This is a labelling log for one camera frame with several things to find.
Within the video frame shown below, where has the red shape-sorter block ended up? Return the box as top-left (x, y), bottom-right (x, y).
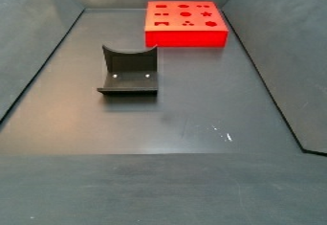
top-left (144, 1), bottom-right (228, 47)

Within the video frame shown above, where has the black curved holder stand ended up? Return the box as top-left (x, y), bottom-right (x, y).
top-left (98, 46), bottom-right (159, 95)

